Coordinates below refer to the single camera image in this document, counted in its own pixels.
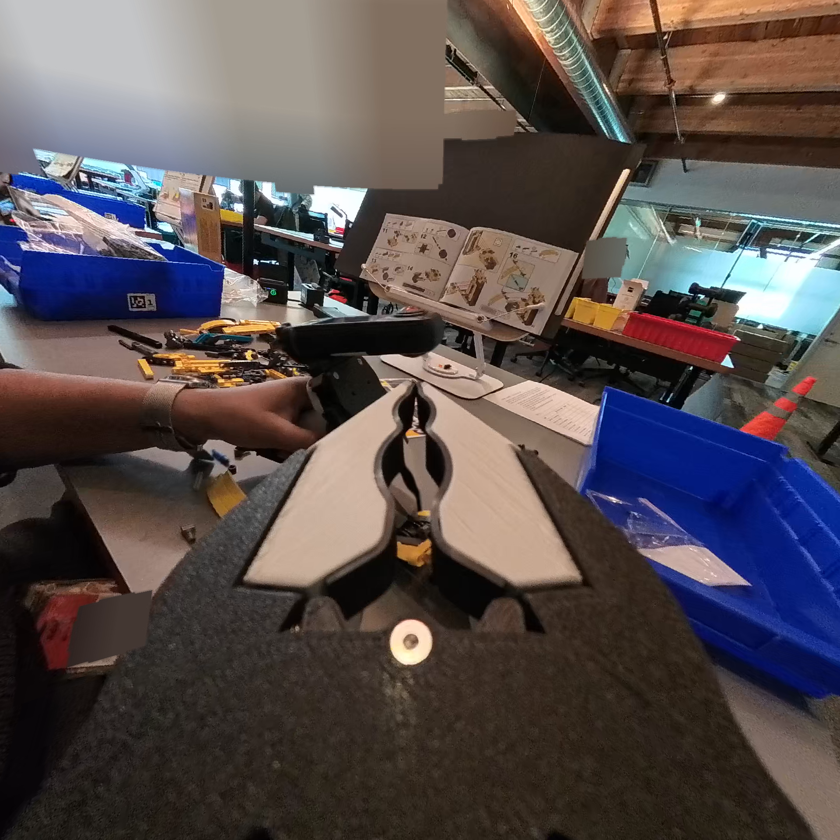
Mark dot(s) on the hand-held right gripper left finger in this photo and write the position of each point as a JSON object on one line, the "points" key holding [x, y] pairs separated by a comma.
{"points": [[328, 518]]}

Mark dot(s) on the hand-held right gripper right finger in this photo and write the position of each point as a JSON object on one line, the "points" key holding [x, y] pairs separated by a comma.
{"points": [[505, 518]]}

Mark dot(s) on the yellow toy brick vehicle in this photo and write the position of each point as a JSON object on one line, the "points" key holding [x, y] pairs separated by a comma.
{"points": [[413, 554]]}

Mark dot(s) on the person's left forearm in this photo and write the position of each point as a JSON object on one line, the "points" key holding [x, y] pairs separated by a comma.
{"points": [[72, 413]]}

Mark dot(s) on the person's left hand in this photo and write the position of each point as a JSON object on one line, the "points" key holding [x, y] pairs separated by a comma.
{"points": [[256, 420]]}

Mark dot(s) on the small black device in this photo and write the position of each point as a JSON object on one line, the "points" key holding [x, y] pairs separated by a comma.
{"points": [[313, 295]]}

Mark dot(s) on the black charger with green light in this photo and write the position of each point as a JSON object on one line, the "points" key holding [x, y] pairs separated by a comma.
{"points": [[272, 292]]}

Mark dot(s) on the clear book stand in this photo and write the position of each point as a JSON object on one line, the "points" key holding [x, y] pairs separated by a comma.
{"points": [[453, 371]]}

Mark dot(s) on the yellow curved toy panel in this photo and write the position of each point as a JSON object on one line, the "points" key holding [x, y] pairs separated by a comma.
{"points": [[226, 492]]}

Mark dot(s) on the open instruction booklet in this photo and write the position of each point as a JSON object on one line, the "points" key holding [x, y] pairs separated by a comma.
{"points": [[426, 256]]}

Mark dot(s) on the printed paper sheet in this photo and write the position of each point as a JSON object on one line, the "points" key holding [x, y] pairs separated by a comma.
{"points": [[551, 410]]}

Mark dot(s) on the small clear plastic bag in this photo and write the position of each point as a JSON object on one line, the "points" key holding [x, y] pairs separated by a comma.
{"points": [[243, 289]]}

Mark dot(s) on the grey toy pin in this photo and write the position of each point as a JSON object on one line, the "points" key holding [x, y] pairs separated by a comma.
{"points": [[189, 531]]}

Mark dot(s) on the pile of toy brick parts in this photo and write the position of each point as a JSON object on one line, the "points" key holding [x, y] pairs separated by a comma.
{"points": [[210, 364]]}

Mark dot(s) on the empty clear plastic bag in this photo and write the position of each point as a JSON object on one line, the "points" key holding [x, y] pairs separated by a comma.
{"points": [[682, 558]]}

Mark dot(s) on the metal mesh watch band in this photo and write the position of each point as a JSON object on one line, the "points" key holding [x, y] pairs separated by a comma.
{"points": [[161, 410]]}

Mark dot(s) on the wooden table with bins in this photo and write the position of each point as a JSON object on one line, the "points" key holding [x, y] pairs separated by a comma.
{"points": [[656, 367]]}

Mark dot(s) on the small yellow bin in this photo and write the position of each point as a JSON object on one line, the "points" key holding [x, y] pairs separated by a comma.
{"points": [[613, 317], [581, 310]]}

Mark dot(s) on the black display board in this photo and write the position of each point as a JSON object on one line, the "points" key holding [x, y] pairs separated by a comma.
{"points": [[525, 190]]}

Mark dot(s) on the red storage bin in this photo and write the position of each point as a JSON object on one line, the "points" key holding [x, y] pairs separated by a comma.
{"points": [[676, 338]]}

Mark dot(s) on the blue storage bin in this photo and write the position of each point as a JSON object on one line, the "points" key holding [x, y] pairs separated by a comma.
{"points": [[787, 525], [128, 215]]}

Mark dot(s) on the clear plastic bags of parts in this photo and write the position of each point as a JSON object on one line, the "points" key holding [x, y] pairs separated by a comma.
{"points": [[98, 236]]}

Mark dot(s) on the blue bin with tag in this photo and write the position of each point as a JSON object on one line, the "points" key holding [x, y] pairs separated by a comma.
{"points": [[79, 289]]}

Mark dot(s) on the orange traffic cone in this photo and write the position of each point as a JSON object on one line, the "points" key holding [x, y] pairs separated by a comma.
{"points": [[778, 413]]}

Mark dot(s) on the red box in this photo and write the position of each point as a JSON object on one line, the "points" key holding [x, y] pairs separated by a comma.
{"points": [[49, 623]]}

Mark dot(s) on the silver ventilation duct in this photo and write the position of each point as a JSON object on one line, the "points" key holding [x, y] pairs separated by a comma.
{"points": [[577, 65]]}

